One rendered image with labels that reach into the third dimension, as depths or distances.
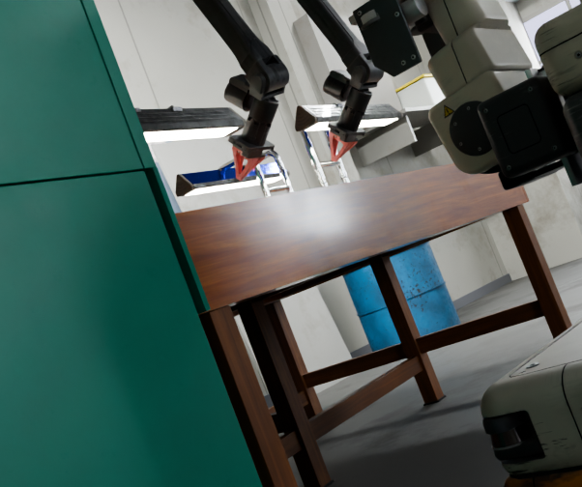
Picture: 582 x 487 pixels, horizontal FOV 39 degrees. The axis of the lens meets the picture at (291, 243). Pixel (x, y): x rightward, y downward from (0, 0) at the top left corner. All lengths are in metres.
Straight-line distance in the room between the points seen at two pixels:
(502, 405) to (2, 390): 0.82
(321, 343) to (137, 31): 2.35
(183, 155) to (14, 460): 4.06
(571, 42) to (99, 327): 0.84
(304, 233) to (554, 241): 6.38
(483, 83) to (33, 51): 0.80
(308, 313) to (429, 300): 0.81
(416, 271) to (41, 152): 4.27
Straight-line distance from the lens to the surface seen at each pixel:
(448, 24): 1.68
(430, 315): 5.38
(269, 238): 1.65
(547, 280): 2.94
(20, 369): 1.14
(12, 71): 1.32
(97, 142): 1.36
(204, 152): 5.19
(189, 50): 5.85
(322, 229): 1.81
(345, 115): 2.13
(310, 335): 5.08
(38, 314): 1.17
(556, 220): 7.99
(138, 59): 5.49
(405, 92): 7.08
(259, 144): 1.86
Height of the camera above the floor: 0.53
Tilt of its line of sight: 4 degrees up
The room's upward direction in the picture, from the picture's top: 21 degrees counter-clockwise
